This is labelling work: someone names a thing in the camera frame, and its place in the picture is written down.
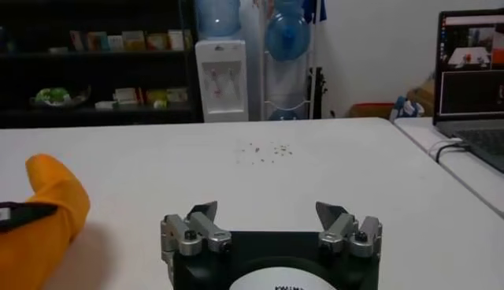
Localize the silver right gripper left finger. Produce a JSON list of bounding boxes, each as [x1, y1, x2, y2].
[[159, 200, 233, 273]]

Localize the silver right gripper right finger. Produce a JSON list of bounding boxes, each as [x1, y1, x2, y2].
[[314, 201, 384, 259]]

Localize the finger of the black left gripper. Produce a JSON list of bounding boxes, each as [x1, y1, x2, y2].
[[0, 201, 60, 234]]

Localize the orange t-shirt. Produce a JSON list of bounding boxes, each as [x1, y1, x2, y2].
[[0, 153, 92, 290]]

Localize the scattered grey crumbs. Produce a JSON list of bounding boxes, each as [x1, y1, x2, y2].
[[235, 140, 295, 165]]

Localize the bowl of green items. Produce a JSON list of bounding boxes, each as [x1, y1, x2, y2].
[[30, 85, 93, 110]]

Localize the red-rimmed cardboard box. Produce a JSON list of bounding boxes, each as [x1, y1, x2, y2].
[[347, 102, 396, 120]]

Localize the blue water jug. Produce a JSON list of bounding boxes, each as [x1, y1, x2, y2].
[[268, 107, 299, 121], [272, 0, 306, 14], [265, 9, 313, 62]]

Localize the white water dispenser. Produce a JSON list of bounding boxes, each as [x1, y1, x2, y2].
[[194, 39, 250, 124]]

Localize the white side table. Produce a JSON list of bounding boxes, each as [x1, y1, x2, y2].
[[393, 116, 504, 220]]

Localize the black tripod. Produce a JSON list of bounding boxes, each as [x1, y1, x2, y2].
[[307, 66, 328, 121]]

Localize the yellow white box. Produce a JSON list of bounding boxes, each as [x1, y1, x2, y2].
[[165, 87, 188, 104]]

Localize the blue and white package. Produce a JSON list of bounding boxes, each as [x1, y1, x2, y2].
[[389, 95, 426, 123]]

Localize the green yellow box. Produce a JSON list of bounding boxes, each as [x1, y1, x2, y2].
[[146, 89, 169, 102]]

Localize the red and white box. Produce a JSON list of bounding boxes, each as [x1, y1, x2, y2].
[[113, 87, 144, 106]]

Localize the black shelf unit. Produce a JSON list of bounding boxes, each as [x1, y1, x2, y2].
[[0, 0, 204, 129]]

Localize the large brown cardboard box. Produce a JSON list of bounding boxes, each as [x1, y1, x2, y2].
[[406, 76, 436, 117]]

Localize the narrow white medicine box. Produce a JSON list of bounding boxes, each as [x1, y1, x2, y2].
[[69, 30, 86, 52]]

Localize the green white medicine box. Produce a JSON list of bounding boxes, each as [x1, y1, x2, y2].
[[86, 31, 109, 52]]

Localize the grey laptop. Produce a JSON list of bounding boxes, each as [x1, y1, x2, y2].
[[432, 8, 504, 175]]

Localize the cream medicine box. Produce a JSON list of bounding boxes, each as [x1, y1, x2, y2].
[[167, 28, 186, 51]]

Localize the orange white medicine box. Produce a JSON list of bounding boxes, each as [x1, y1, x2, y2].
[[146, 32, 171, 51]]

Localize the yellow medicine box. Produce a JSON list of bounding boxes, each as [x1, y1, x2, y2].
[[121, 30, 147, 52]]

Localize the labelled blue water bottle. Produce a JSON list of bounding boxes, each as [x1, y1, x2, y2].
[[195, 0, 243, 39]]

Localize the dark blue hanging cloth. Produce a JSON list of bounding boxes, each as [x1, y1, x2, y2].
[[302, 0, 328, 25]]

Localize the laptop power cable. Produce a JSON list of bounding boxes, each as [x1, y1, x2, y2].
[[426, 136, 472, 165]]

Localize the white wire jug rack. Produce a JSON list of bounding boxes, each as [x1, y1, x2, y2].
[[258, 0, 318, 121]]

